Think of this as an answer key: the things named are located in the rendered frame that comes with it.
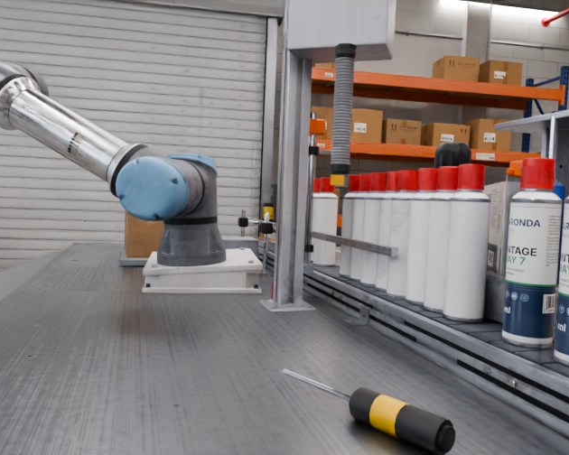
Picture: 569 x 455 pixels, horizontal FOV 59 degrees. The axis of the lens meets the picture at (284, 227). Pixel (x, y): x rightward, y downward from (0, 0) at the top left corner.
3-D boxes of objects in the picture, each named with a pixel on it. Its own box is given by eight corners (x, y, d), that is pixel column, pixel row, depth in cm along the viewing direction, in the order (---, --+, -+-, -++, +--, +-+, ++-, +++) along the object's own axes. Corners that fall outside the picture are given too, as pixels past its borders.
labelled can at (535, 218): (564, 348, 55) (577, 158, 54) (524, 350, 53) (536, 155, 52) (527, 335, 60) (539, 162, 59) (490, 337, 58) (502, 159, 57)
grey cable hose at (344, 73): (353, 174, 83) (359, 44, 82) (333, 173, 82) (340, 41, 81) (345, 175, 86) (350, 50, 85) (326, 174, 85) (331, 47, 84)
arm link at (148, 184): (215, 176, 103) (4, 55, 110) (186, 176, 88) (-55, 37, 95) (190, 227, 105) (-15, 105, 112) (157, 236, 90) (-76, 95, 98)
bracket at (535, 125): (649, 123, 59) (649, 115, 59) (574, 115, 56) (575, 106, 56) (557, 135, 72) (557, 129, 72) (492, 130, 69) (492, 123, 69)
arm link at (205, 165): (225, 214, 116) (224, 154, 114) (204, 218, 103) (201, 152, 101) (176, 214, 118) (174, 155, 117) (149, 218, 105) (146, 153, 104)
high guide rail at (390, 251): (398, 256, 78) (398, 247, 78) (391, 256, 78) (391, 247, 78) (248, 221, 181) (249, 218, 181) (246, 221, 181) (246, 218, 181)
